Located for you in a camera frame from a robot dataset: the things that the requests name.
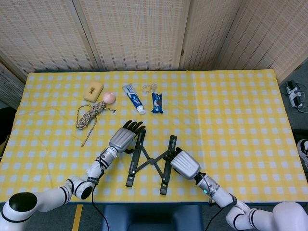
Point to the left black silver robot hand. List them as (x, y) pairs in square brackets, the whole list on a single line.
[(121, 138)]

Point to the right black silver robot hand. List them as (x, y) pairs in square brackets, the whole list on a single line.
[(186, 164)]

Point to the black folding stand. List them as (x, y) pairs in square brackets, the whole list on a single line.
[(152, 161)]

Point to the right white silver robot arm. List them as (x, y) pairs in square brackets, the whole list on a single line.
[(221, 196)]

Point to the white blue toothpaste tube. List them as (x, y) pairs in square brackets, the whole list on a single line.
[(134, 98)]

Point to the pink peach ball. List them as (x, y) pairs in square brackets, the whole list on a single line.
[(109, 98)]

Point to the blue cookie packet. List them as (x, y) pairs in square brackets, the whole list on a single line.
[(157, 103)]

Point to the yellow white checked tablecloth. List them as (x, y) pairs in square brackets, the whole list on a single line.
[(216, 120)]

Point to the yellow sponge with hole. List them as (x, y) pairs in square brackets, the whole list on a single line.
[(96, 90)]

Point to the dark blue padded seat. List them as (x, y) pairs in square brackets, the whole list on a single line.
[(151, 216)]

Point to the yellow floor tape strip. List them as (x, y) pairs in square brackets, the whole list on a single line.
[(77, 216)]

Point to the woven folding screen panel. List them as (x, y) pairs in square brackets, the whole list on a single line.
[(9, 86), (134, 36), (43, 36), (207, 31), (272, 36)]

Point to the white black sneaker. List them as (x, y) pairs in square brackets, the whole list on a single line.
[(303, 149)]

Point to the white power strip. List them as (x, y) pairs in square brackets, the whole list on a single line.
[(294, 95)]

